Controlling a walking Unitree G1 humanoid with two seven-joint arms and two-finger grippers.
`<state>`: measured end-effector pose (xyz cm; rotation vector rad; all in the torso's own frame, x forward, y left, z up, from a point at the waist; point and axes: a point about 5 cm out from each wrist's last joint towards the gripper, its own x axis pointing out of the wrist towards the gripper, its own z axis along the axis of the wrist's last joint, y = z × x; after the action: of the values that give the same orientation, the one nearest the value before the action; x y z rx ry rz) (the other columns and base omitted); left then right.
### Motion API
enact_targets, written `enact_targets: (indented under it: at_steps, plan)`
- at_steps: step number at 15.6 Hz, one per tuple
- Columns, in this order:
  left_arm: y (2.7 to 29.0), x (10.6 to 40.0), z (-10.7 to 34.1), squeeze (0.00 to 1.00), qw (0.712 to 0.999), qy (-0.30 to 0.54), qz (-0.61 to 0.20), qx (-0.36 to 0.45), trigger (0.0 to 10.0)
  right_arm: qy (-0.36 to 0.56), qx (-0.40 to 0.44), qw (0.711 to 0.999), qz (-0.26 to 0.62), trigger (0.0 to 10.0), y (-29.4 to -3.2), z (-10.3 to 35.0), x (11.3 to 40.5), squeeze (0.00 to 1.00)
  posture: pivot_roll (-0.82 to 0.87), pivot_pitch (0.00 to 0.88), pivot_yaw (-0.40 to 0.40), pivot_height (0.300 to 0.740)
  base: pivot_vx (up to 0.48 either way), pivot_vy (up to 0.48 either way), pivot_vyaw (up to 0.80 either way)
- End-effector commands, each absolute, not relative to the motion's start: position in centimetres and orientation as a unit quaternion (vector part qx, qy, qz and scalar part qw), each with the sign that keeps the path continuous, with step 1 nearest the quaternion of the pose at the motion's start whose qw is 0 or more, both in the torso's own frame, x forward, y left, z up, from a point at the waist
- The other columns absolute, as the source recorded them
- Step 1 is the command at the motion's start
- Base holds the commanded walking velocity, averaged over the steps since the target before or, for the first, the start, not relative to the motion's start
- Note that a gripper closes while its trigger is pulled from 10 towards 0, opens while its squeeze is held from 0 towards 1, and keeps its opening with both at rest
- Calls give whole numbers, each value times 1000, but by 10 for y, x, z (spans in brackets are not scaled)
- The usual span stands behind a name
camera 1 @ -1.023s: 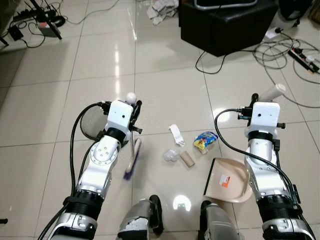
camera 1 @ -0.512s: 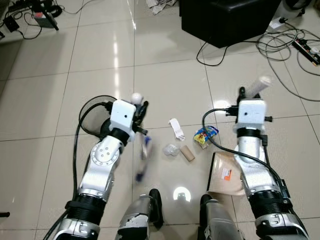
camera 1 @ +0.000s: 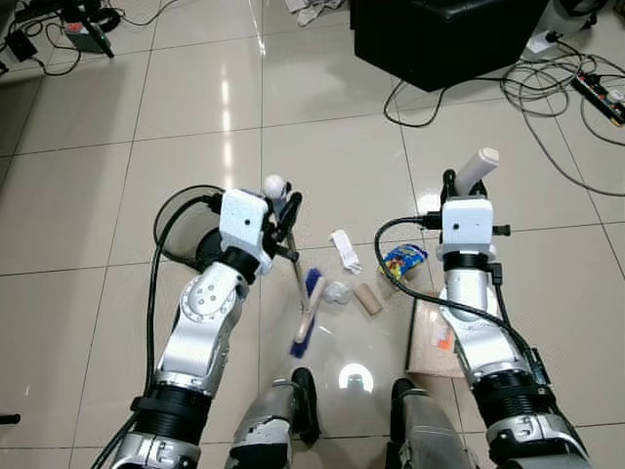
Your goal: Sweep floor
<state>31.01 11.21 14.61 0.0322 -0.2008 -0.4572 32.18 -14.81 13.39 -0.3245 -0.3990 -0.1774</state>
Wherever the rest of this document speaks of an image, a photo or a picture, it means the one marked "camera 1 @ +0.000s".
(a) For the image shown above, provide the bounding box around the blue-bristled broom with white knob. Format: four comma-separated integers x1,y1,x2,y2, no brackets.
263,174,328,359

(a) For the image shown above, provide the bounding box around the clear crumpled plastic cup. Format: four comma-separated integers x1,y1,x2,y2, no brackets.
323,280,354,306

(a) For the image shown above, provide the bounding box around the blue yellow snack wrapper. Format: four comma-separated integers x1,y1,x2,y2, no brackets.
381,244,429,285

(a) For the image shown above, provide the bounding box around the brown cardboard roll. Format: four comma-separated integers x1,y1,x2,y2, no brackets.
354,286,386,316

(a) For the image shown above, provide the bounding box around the black square ottoman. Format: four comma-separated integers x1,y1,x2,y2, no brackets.
351,0,551,94

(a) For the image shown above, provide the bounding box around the white power adapter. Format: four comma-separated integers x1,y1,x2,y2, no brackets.
524,31,560,58

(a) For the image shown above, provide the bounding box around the black power strip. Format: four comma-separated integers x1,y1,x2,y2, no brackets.
570,73,625,127

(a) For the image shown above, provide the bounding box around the grey left robot leg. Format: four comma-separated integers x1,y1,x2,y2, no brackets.
226,366,322,469

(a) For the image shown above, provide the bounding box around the grey robot leg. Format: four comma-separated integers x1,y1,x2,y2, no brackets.
388,377,481,469
226,366,322,469

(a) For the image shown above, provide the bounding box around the white crumpled cloth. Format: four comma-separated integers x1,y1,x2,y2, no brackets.
285,0,351,27

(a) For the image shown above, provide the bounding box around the white grey rounded appliance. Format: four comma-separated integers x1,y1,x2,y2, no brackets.
547,0,612,42

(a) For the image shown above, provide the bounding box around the grey right robot leg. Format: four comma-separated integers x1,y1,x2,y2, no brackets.
388,377,481,469

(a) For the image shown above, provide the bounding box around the black device with red label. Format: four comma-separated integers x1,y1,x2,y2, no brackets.
61,8,116,60

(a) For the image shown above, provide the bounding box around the small black power brick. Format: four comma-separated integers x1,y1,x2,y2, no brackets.
6,31,38,64

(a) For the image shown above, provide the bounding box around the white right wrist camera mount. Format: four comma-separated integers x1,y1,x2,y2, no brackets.
438,197,512,259

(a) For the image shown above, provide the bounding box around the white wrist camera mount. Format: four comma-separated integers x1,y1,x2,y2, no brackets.
217,190,273,276
438,197,512,259

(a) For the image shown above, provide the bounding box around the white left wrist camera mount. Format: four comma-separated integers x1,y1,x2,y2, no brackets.
217,190,273,276

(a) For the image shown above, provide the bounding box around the black floor cable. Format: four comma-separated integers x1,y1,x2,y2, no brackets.
382,70,521,129

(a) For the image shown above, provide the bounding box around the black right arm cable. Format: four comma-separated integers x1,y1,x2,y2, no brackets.
374,213,544,384

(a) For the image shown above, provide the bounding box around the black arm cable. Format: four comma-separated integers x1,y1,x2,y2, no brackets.
98,193,224,469
374,213,544,384

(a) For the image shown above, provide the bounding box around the grey coiled floor cable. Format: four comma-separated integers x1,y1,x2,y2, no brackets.
499,54,625,198

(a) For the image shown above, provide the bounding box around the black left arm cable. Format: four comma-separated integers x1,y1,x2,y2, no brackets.
98,193,224,469

